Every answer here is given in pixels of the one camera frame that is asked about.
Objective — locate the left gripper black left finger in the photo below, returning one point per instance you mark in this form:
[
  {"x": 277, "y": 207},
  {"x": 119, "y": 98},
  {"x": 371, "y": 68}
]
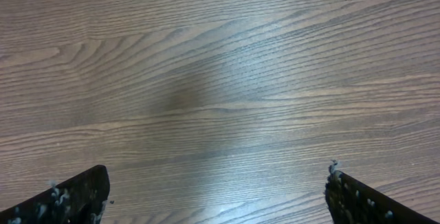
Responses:
[{"x": 81, "y": 199}]

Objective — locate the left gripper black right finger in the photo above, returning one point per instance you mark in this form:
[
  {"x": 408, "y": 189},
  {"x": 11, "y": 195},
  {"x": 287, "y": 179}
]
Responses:
[{"x": 350, "y": 201}]

